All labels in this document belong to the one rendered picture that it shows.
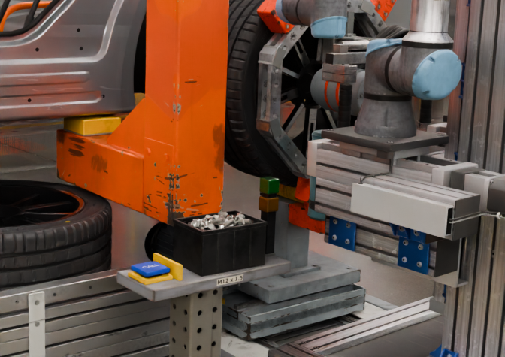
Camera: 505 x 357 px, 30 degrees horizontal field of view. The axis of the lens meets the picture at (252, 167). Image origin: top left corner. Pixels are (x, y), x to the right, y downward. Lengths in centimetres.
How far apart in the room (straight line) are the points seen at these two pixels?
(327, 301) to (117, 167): 84
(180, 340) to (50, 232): 45
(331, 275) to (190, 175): 80
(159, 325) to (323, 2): 110
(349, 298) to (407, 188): 110
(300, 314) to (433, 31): 120
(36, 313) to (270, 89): 91
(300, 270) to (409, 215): 109
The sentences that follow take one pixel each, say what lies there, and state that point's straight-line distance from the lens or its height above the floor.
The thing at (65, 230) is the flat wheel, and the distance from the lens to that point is 258.
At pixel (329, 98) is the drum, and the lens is 283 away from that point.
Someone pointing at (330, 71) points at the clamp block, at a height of 93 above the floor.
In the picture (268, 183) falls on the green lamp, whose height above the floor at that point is 65.
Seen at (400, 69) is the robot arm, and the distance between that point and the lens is 218.
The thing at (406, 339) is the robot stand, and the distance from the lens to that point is 269.
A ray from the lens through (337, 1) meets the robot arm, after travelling 201.
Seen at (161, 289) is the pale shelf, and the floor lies 45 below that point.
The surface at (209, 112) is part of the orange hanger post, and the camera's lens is 250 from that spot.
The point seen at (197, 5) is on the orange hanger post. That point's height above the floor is 110.
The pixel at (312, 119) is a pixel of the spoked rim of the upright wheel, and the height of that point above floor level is 74.
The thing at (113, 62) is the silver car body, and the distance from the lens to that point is 293.
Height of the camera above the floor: 120
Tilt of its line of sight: 12 degrees down
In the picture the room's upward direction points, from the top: 2 degrees clockwise
